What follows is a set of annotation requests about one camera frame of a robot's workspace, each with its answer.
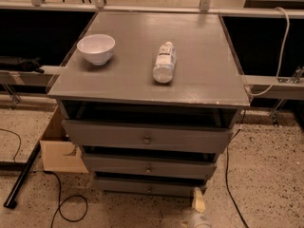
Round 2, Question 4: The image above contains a black bag on rail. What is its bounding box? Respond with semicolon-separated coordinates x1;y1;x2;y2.
0;56;45;73

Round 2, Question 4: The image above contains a grey drawer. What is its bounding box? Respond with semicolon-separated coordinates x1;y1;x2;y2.
63;120;233;153
95;178;206;198
83;154;217;180

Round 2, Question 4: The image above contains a black metal bar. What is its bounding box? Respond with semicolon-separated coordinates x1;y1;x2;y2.
0;143;41;209

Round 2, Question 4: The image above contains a grey drawer cabinet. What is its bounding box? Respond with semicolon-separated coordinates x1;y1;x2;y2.
48;11;250;185

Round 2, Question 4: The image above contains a black floor cable left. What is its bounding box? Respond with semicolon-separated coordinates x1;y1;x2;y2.
44;170;88;228

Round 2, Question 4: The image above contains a black floor cable right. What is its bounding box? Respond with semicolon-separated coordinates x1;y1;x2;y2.
222;109;250;228

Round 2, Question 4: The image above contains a black floor cable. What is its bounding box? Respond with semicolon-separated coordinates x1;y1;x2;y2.
44;170;88;228
222;109;250;228

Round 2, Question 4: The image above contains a clear plastic water bottle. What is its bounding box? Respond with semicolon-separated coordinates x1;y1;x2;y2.
153;42;177;84

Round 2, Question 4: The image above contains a cardboard box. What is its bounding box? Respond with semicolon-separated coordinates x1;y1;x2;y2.
40;108;87;173

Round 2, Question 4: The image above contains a grey middle drawer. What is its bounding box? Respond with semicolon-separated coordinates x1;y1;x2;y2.
83;154;217;180

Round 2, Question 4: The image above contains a grey top drawer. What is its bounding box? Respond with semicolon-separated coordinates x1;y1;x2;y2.
63;120;233;153

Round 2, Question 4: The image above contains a grey bottom drawer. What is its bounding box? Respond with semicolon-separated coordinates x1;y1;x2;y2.
95;178;206;198

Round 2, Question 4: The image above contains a white bowl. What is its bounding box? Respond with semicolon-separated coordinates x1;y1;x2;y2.
77;34;116;66

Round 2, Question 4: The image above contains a white cable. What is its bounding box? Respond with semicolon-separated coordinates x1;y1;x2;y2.
245;6;291;98

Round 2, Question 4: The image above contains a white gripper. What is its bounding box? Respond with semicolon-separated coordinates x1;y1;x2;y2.
186;187;212;228

